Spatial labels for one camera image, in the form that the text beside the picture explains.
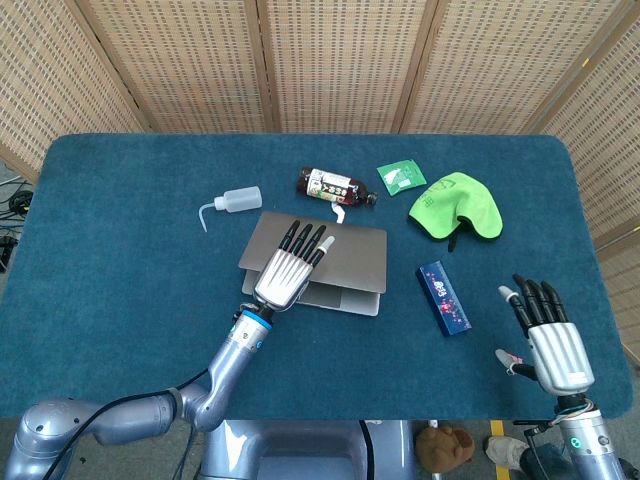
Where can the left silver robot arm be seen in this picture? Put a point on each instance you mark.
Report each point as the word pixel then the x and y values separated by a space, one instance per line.
pixel 230 365

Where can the translucent squeeze wash bottle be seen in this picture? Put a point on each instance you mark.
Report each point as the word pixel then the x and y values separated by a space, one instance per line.
pixel 242 197

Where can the silver robot torso base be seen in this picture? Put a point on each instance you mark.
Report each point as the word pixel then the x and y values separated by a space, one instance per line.
pixel 300 450

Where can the white shoe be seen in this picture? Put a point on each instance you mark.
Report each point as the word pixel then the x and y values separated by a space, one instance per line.
pixel 505 450

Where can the brown tea bottle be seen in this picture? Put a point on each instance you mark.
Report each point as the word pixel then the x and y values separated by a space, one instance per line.
pixel 330 187

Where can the dark blue printed box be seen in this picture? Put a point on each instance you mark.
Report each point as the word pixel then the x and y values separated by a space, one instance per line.
pixel 442 297

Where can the blue jeans leg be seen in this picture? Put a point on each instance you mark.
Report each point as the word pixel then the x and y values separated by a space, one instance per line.
pixel 545 462

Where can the brown plush toy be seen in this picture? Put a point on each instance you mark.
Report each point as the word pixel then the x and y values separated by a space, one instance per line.
pixel 445 445

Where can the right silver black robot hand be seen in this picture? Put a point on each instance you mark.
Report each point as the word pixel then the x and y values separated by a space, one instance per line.
pixel 557 355

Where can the blue carpeted table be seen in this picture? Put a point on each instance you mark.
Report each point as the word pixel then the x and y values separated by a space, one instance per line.
pixel 125 275

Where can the green microfiber cloth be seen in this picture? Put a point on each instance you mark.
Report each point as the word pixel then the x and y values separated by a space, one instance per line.
pixel 450 205

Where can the yellow floor tape strip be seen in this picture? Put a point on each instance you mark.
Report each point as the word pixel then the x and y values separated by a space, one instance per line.
pixel 497 427

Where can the green sachet packet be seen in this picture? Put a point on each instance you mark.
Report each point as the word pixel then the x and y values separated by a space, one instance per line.
pixel 400 177

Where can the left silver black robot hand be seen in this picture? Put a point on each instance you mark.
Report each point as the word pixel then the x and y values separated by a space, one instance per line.
pixel 282 277

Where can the wicker folding screen panel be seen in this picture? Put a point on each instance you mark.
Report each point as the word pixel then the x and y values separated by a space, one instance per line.
pixel 500 65
pixel 610 150
pixel 340 65
pixel 190 65
pixel 50 75

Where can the silver laptop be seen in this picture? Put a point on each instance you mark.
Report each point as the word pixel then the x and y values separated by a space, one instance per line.
pixel 355 260

